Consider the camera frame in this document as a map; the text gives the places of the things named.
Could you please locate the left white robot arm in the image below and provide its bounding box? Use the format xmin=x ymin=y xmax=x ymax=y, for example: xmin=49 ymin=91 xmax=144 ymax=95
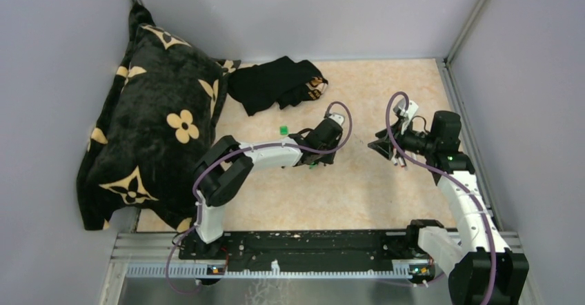
xmin=192 ymin=113 xmax=345 ymax=259

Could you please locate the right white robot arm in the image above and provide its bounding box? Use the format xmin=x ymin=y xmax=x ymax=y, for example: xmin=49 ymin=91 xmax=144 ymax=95
xmin=368 ymin=108 xmax=529 ymax=304

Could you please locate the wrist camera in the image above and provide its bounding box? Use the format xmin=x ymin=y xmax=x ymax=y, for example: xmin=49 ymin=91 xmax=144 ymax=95
xmin=328 ymin=113 xmax=346 ymax=126
xmin=393 ymin=99 xmax=419 ymax=133

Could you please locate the black folded cloth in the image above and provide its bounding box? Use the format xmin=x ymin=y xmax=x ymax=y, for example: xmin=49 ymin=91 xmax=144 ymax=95
xmin=228 ymin=57 xmax=329 ymax=116

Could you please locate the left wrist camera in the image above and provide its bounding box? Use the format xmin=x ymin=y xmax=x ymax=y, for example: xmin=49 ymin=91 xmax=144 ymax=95
xmin=328 ymin=113 xmax=346 ymax=126

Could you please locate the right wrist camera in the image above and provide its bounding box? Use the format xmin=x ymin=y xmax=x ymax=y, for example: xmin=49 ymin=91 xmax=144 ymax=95
xmin=393 ymin=99 xmax=419 ymax=133

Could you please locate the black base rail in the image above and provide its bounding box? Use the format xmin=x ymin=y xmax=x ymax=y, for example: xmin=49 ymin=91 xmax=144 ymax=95
xmin=179 ymin=229 xmax=439 ymax=282

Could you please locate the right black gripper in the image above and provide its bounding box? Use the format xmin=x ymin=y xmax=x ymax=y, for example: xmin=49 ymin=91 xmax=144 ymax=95
xmin=368 ymin=117 xmax=437 ymax=159

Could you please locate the black floral plush pillow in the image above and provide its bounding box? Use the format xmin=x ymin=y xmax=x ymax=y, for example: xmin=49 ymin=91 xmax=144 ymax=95
xmin=76 ymin=3 xmax=240 ymax=232

